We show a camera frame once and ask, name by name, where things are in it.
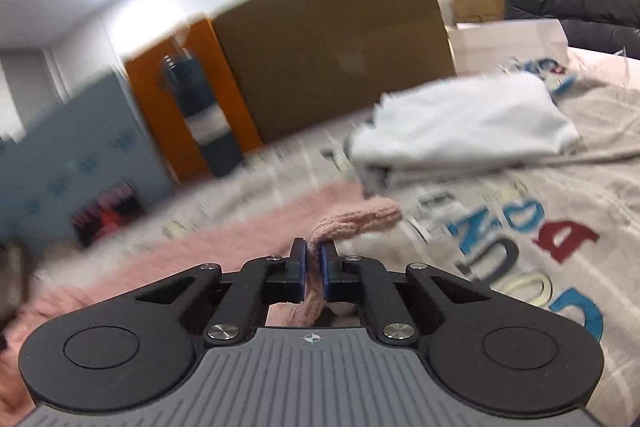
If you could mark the small brown cardboard box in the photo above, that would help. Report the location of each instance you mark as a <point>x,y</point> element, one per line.
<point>475,0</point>

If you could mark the pink knitted sweater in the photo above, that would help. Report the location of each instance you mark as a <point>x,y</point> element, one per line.
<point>210,227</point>

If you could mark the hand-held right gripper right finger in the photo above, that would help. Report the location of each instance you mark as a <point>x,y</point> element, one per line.
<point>327,268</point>

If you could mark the white box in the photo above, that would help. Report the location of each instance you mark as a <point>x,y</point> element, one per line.
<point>505,44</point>

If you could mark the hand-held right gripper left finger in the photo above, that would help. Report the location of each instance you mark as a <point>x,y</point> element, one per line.
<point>300,268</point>

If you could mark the grey-blue partition panel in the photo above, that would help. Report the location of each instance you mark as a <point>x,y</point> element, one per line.
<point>75,157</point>

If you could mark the dark grey sofa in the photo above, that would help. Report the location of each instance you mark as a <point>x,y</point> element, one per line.
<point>575,12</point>

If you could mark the large brown cardboard box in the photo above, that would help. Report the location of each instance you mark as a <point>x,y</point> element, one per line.
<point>334,52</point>

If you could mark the folded white cloth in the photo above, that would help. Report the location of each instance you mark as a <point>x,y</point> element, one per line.
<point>465,127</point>

